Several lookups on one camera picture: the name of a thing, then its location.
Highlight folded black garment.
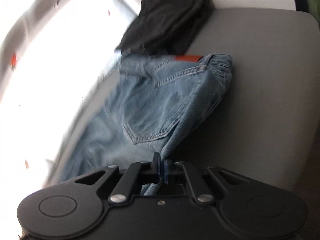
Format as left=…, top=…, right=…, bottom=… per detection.
left=116, top=0, right=215, bottom=55

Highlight blue denim jeans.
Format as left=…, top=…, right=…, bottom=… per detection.
left=60, top=54, right=232, bottom=181

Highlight white printed carrot curtain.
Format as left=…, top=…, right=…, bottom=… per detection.
left=1, top=0, right=135, bottom=189

